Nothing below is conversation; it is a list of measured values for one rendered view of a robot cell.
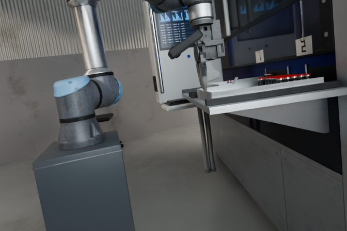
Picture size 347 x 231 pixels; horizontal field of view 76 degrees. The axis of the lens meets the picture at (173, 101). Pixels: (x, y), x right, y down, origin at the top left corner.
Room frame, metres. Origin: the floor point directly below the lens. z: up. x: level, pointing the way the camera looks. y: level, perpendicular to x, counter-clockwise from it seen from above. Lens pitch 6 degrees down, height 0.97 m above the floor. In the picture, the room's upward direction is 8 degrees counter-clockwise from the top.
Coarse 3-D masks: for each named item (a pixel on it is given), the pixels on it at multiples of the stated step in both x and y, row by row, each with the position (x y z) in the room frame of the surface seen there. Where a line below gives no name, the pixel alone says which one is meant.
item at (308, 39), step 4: (308, 36) 0.76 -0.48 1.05; (296, 40) 0.82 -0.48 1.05; (300, 40) 0.80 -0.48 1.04; (308, 40) 0.76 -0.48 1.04; (296, 44) 0.83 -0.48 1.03; (300, 44) 0.81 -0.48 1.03; (308, 44) 0.76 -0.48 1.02; (296, 48) 0.83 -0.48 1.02; (300, 48) 0.81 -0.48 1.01; (304, 48) 0.78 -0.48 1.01; (308, 48) 0.76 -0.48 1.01; (296, 52) 0.83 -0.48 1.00; (300, 52) 0.81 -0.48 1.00; (304, 52) 0.79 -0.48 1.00; (308, 52) 0.76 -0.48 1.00
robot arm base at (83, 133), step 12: (60, 120) 0.72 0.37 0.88; (72, 120) 0.71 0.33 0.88; (84, 120) 0.72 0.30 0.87; (96, 120) 0.77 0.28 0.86; (60, 132) 0.72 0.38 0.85; (72, 132) 0.70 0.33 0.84; (84, 132) 0.71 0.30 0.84; (96, 132) 0.74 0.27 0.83; (60, 144) 0.70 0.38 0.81; (72, 144) 0.69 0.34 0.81; (84, 144) 0.70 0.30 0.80
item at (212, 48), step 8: (192, 24) 0.68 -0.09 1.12; (200, 24) 0.67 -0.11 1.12; (208, 24) 0.69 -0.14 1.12; (216, 24) 0.68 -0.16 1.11; (208, 32) 0.69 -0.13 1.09; (216, 32) 0.68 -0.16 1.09; (200, 40) 0.68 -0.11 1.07; (208, 40) 0.66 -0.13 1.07; (216, 40) 0.66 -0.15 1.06; (208, 48) 0.67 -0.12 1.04; (216, 48) 0.68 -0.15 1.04; (224, 48) 0.66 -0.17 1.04; (208, 56) 0.67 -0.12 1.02; (216, 56) 0.67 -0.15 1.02
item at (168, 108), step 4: (164, 104) 1.48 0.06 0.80; (180, 104) 1.36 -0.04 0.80; (184, 104) 1.34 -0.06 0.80; (188, 104) 1.35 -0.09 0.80; (192, 104) 1.35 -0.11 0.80; (164, 108) 1.40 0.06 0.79; (168, 108) 1.32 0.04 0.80; (172, 108) 1.32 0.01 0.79; (176, 108) 1.33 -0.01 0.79; (180, 108) 1.33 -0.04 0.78; (184, 108) 1.34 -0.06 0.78
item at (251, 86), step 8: (296, 80) 0.65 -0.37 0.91; (304, 80) 0.65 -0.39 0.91; (312, 80) 0.65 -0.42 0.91; (320, 80) 0.65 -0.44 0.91; (208, 88) 0.90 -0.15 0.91; (216, 88) 0.90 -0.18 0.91; (224, 88) 0.90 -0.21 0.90; (232, 88) 0.90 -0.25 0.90; (240, 88) 0.90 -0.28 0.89; (248, 88) 0.64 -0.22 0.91; (256, 88) 0.64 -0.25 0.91; (264, 88) 0.65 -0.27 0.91; (272, 88) 0.65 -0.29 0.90; (200, 96) 0.82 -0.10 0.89; (208, 96) 0.69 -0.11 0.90; (216, 96) 0.64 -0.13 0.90
